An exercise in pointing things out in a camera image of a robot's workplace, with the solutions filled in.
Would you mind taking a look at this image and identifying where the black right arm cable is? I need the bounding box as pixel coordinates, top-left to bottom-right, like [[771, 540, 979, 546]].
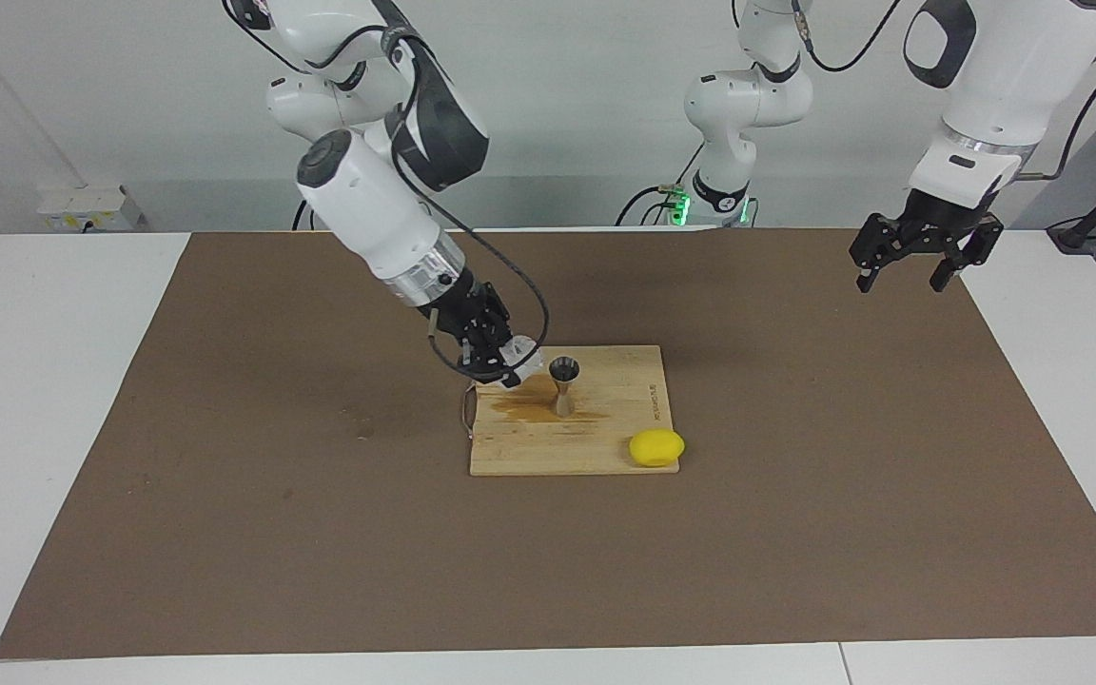
[[225, 0, 551, 382]]

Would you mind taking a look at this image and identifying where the brown table mat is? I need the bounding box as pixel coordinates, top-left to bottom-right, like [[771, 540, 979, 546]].
[[0, 228, 1096, 660]]

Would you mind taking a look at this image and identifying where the wooden cutting board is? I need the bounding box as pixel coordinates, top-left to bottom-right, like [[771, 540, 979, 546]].
[[460, 345, 680, 477]]

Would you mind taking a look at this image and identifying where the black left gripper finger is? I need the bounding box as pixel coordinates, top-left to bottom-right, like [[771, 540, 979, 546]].
[[850, 214, 920, 293], [929, 217, 1004, 293]]

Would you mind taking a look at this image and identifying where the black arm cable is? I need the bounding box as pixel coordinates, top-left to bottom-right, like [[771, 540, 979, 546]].
[[732, 0, 1096, 182], [225, 0, 551, 382]]

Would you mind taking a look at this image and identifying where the clear plastic cup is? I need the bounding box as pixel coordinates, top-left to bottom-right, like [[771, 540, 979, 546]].
[[500, 335, 546, 383]]

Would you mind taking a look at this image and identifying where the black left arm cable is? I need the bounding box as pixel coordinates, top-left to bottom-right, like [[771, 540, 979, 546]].
[[732, 0, 1096, 182]]

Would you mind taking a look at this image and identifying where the steel jigger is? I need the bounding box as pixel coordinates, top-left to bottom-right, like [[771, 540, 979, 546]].
[[548, 357, 581, 418]]

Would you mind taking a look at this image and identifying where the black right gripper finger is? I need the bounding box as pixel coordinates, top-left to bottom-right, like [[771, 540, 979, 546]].
[[458, 328, 525, 388], [481, 285, 516, 339]]

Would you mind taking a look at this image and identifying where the yellow lemon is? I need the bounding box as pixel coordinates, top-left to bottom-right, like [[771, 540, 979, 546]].
[[628, 429, 687, 469]]

